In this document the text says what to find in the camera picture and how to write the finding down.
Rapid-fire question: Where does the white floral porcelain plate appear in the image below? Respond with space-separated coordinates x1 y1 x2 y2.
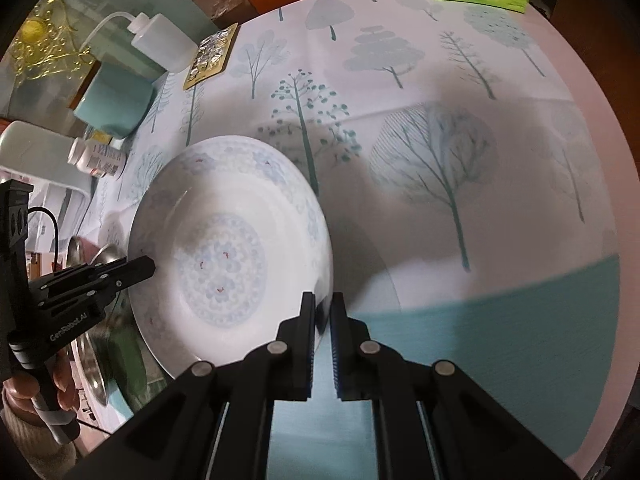
128 136 333 377

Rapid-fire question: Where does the white plastic squeeze bottle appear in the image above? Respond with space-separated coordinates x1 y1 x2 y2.
79 11 198 73

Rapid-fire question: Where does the white pill bottle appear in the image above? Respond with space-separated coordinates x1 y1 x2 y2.
67 138 127 179

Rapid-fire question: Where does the black cable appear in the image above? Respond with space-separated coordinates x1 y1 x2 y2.
27 206 61 273

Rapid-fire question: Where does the person's left hand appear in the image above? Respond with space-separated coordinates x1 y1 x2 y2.
2 346 80 428

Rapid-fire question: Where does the yellow ornament with gold wire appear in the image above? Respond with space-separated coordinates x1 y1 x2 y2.
9 0 96 86

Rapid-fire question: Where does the gold blister pill pack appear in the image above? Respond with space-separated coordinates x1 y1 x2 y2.
183 23 240 90

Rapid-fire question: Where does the medium steel bowl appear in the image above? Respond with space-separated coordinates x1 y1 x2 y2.
66 236 122 268

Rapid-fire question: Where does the white plastic container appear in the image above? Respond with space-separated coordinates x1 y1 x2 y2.
0 120 92 254

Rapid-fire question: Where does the large steel bowl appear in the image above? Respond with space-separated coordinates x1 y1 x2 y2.
72 327 115 406

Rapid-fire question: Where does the teal ceramic mug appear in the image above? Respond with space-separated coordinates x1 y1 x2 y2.
70 62 155 139

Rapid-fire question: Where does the green plate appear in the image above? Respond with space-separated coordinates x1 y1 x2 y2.
108 302 167 413

